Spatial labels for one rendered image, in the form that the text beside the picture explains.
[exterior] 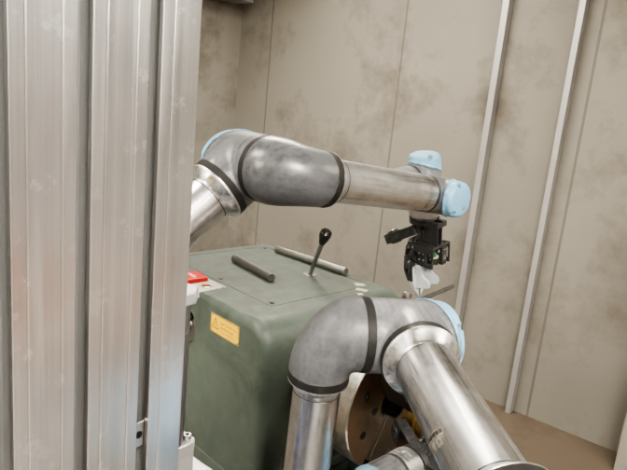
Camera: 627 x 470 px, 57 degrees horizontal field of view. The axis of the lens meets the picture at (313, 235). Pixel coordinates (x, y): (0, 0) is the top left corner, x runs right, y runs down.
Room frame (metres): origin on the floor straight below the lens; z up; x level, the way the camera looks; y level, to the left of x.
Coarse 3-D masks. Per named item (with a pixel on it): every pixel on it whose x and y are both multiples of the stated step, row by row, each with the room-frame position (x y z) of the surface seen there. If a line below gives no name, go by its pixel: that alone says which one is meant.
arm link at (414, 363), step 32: (384, 320) 0.80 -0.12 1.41; (416, 320) 0.79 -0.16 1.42; (448, 320) 0.82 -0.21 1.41; (384, 352) 0.77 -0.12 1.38; (416, 352) 0.73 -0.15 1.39; (448, 352) 0.74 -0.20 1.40; (416, 384) 0.68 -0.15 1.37; (448, 384) 0.65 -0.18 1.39; (416, 416) 0.66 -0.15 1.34; (448, 416) 0.60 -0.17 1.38; (480, 416) 0.59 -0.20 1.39; (448, 448) 0.57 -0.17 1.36; (480, 448) 0.54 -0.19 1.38; (512, 448) 0.55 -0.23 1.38
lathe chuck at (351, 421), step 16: (352, 384) 1.10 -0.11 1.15; (368, 384) 1.12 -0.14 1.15; (352, 400) 1.09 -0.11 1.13; (368, 400) 1.12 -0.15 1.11; (384, 400) 1.25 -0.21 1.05; (352, 416) 1.09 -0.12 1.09; (368, 416) 1.13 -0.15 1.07; (400, 416) 1.21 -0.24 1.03; (352, 432) 1.10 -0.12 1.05; (368, 432) 1.13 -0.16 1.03; (336, 448) 1.14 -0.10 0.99; (352, 448) 1.10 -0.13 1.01; (368, 448) 1.14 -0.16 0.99
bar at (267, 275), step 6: (234, 258) 1.57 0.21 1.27; (240, 258) 1.56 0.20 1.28; (240, 264) 1.55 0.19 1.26; (246, 264) 1.52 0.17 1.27; (252, 264) 1.51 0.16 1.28; (252, 270) 1.49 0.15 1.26; (258, 270) 1.47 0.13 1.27; (264, 270) 1.46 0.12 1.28; (264, 276) 1.44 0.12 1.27; (270, 276) 1.43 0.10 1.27
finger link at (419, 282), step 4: (412, 268) 1.37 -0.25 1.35; (416, 268) 1.37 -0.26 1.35; (420, 268) 1.36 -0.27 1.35; (412, 272) 1.37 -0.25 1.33; (416, 272) 1.37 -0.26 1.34; (420, 272) 1.36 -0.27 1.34; (412, 276) 1.37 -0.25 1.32; (416, 276) 1.37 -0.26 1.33; (420, 276) 1.36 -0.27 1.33; (416, 280) 1.37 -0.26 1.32; (420, 280) 1.36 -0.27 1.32; (424, 280) 1.36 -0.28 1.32; (412, 284) 1.37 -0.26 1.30; (416, 284) 1.38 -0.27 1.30; (420, 284) 1.37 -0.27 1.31; (424, 284) 1.36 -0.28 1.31; (428, 284) 1.35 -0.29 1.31; (412, 288) 1.38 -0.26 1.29; (416, 288) 1.39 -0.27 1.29; (424, 288) 1.36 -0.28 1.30; (416, 292) 1.39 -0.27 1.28
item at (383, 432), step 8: (384, 416) 1.17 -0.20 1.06; (392, 416) 1.18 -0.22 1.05; (384, 424) 1.16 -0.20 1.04; (384, 432) 1.15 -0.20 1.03; (376, 440) 1.15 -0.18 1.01; (384, 440) 1.13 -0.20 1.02; (392, 440) 1.13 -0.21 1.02; (376, 448) 1.14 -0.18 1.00; (384, 448) 1.13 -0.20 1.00; (392, 448) 1.12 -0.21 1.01; (368, 456) 1.13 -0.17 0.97; (376, 456) 1.12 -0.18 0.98
